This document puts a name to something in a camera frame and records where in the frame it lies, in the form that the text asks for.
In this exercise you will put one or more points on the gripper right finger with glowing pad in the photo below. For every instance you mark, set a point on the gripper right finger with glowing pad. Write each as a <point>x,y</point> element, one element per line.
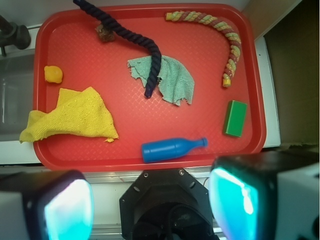
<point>272,195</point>

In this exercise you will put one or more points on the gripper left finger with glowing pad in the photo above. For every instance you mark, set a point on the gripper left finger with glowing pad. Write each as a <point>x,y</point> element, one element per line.
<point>48,205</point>

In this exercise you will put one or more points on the green rectangular block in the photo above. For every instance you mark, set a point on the green rectangular block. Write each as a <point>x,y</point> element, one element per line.
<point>235,118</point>

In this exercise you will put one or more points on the small yellow cloth scrap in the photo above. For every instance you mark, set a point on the small yellow cloth scrap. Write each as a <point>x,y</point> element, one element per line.
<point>109,140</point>

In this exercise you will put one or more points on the yellow cloth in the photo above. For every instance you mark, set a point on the yellow cloth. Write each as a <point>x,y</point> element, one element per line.
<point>79,113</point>

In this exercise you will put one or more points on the blue plastic bottle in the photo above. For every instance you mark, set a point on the blue plastic bottle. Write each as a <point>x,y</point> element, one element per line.
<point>169,149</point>

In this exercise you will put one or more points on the small yellow lump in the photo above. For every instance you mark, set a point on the small yellow lump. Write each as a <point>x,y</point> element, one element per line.
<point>53,74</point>

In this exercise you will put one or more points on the red plastic tray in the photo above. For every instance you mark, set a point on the red plastic tray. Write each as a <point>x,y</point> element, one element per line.
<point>69,41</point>

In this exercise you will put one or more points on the teal green cloth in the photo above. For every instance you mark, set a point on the teal green cloth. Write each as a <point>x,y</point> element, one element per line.
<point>175,82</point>

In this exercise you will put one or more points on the brown crumbly lump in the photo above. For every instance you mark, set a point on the brown crumbly lump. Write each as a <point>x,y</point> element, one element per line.
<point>104,33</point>

